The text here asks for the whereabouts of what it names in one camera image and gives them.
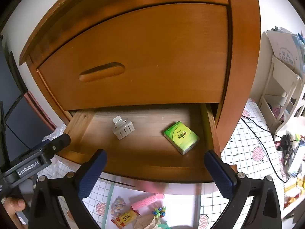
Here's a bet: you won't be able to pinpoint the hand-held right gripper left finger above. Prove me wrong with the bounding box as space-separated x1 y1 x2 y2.
29 148 108 229

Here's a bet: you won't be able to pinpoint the pink hair roller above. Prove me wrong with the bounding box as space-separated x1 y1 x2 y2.
131 193 165 212

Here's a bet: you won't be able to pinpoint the green printed small box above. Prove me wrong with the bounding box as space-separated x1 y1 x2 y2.
163 121 200 155

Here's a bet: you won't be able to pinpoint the yellow packets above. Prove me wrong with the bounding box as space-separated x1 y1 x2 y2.
283 177 305 208

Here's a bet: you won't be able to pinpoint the white ornate curved stand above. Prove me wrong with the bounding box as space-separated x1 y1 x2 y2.
274 100 305 137

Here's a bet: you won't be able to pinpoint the white plastic clip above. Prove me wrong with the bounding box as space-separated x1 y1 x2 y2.
112 116 136 140

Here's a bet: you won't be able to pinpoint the teal plastic piece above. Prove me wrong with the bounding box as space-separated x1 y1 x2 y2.
157 220 175 229

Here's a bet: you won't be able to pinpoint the white tray with green rim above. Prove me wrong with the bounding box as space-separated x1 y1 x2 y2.
102 178 203 229

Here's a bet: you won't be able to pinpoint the wooden drawer with slot handle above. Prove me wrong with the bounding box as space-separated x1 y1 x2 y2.
36 3 229 111

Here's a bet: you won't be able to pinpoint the wooden bedside cabinet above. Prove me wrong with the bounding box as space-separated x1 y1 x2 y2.
19 0 265 196

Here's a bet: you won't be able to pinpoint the white and blue booklets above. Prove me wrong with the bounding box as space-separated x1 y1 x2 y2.
264 27 305 77

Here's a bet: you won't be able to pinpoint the clear bag of pastel candies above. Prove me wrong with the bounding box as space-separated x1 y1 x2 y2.
111 196 128 220

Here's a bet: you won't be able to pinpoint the yellow and red snack packet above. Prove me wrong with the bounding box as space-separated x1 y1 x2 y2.
112 209 141 227

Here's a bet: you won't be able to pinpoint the clear plastic wrap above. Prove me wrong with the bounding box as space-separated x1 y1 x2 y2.
40 123 80 180

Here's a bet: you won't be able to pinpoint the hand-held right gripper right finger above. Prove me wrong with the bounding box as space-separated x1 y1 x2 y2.
204 149 283 229

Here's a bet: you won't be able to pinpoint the black keychain bundle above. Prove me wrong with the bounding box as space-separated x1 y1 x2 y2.
278 134 296 158

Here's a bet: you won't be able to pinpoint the black cable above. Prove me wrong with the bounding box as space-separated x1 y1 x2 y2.
241 115 291 183

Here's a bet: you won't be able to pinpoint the dark monitor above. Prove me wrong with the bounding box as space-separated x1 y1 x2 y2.
0 35 56 170

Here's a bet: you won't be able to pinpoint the smartphone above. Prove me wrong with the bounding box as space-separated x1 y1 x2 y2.
287 138 305 178

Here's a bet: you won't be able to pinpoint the checked tablecloth with pink prints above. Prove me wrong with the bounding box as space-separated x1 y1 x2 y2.
39 98 305 229

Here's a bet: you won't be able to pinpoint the person's left hand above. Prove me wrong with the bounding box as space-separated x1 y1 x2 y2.
1 198 26 223

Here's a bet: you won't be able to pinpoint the white wooden rack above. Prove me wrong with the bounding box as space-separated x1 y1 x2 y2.
258 55 305 127

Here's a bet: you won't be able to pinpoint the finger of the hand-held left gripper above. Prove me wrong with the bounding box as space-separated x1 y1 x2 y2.
36 134 71 158

